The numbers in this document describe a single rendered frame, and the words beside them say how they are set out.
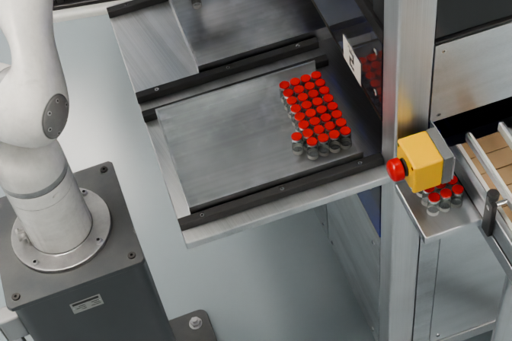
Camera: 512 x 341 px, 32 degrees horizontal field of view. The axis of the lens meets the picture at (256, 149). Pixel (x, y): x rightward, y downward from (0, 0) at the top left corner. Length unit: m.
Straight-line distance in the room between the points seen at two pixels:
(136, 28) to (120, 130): 1.03
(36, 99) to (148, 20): 0.71
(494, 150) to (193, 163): 0.56
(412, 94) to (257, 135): 0.38
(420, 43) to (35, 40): 0.59
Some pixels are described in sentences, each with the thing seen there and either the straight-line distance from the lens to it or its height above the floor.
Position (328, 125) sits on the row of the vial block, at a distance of 1.69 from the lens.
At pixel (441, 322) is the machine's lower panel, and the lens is 2.25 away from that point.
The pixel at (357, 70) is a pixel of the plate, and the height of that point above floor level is 1.02.
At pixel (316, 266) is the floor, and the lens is 2.59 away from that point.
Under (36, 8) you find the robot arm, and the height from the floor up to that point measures 1.34.
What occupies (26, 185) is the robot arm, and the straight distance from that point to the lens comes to 1.52.
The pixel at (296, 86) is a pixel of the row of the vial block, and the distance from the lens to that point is 1.76.
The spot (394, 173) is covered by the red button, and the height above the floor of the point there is 1.01.
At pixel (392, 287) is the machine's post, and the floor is 0.49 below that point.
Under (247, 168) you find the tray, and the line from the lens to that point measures 1.69.
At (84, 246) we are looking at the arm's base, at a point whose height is 0.87.
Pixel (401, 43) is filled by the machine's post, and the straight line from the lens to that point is 1.40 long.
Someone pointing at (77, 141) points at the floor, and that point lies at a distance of 3.02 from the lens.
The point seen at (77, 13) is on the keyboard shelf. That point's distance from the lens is 2.22.
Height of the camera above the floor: 2.21
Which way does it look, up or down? 51 degrees down
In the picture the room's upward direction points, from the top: 9 degrees counter-clockwise
